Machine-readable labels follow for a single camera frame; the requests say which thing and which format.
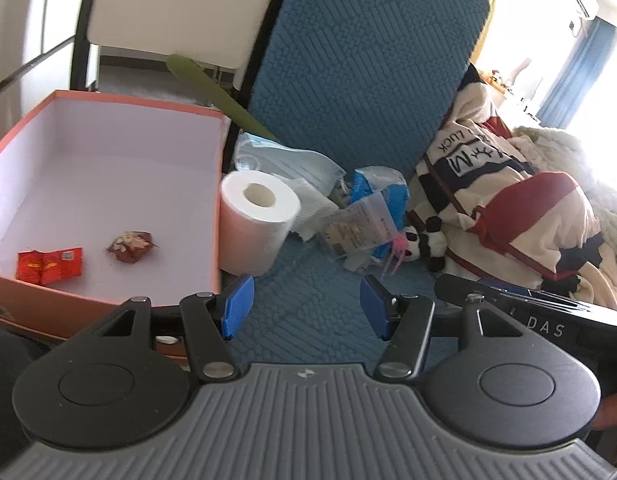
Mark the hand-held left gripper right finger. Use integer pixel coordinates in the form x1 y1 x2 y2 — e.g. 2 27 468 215
359 276 531 382

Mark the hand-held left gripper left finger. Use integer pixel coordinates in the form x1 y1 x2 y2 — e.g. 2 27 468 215
76 274 255 384

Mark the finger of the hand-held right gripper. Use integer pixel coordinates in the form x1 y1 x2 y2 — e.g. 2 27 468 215
435 274 494 311

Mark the white paper towel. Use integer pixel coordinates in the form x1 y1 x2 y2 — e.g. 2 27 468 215
287 177 340 242

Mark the orange cardboard box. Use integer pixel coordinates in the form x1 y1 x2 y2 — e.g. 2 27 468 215
0 90 232 357

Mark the panda plush toy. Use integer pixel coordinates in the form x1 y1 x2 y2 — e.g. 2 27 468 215
399 216 450 274

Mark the white toilet paper roll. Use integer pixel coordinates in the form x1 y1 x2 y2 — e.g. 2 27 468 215
219 170 302 278

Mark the clear zip bag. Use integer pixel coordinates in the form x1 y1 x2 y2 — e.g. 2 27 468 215
318 195 405 262

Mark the printed blanket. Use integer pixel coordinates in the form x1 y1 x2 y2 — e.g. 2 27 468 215
407 64 617 312

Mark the blue plastic packet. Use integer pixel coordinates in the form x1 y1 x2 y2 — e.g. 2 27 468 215
350 166 409 261

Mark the dark red snack packet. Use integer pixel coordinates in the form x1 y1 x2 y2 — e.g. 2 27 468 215
106 230 157 264

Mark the blue face mask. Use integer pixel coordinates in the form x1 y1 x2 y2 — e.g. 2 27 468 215
233 132 347 197

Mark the green massage hammer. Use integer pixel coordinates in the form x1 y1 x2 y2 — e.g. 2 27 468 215
166 54 282 144

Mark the blue curtain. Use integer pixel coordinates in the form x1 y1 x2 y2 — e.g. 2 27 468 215
540 16 617 132

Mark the blue textured chair cover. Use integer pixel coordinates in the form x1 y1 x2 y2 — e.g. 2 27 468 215
222 0 492 368

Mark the pink strap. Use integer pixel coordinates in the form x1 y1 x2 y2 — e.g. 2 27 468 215
382 236 410 277

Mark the white chair with black frame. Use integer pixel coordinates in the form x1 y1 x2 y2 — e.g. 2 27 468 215
71 0 300 107

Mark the black metal rail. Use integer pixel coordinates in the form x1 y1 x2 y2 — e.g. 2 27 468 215
0 35 80 103

